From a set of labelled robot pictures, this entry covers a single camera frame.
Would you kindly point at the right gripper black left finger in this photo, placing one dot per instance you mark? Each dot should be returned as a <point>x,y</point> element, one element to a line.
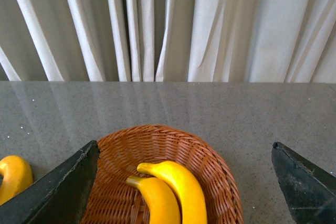
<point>60,196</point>

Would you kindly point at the right brown wicker basket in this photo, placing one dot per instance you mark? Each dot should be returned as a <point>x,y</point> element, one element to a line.
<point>113,201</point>

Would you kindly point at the banana in basket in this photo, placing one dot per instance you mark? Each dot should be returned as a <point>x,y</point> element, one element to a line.
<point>184,185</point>
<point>161,201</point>

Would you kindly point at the white pleated curtain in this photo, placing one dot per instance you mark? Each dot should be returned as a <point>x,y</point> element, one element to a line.
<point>168,40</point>

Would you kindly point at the rear banana in basket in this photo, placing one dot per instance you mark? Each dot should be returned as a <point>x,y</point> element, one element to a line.
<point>184,185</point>

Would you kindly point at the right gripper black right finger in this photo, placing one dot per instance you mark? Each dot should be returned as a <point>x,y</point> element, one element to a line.
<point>309,190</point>

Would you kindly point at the yellow banana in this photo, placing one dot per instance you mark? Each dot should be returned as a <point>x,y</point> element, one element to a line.
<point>17,176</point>

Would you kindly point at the front banana in basket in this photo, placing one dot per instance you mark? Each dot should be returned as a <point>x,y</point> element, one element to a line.
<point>161,201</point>

